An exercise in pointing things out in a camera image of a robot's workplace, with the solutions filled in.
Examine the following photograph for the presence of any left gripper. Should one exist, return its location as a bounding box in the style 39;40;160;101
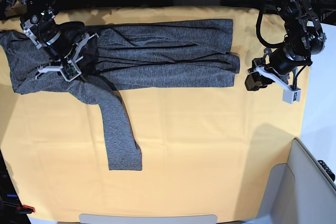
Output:
245;47;312;91

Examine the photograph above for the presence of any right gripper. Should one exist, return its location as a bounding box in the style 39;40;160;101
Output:
48;22;99;77

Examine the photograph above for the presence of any grey long-sleeve shirt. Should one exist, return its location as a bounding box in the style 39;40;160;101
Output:
1;19;240;170

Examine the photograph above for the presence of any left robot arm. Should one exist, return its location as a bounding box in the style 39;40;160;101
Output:
245;0;326;91

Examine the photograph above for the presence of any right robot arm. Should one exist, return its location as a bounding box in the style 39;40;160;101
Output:
20;0;97;82

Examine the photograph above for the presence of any yellow table cloth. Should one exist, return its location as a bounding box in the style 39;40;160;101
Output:
1;7;309;222

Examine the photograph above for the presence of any white plastic bin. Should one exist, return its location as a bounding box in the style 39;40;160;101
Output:
255;138;335;223

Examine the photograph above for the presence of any red-black clamp left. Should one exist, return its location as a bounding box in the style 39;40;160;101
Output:
15;205;35;215

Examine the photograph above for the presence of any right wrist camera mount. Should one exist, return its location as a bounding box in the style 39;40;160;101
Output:
35;33;99;82

